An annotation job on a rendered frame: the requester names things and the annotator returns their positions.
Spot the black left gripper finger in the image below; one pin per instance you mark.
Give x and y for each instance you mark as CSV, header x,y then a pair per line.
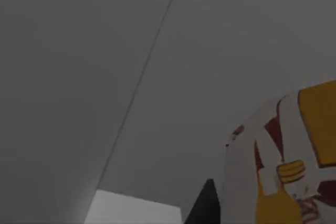
x,y
206,205

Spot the white red and yellow cup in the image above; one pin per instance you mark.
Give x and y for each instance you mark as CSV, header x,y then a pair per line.
x,y
283,161

